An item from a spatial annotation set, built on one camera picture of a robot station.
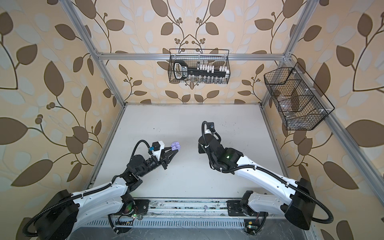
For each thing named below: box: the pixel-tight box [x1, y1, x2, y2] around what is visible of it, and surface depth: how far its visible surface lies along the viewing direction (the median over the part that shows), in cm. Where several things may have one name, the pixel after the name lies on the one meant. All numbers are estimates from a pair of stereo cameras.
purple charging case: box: [171, 141, 181, 151], surface depth 75 cm
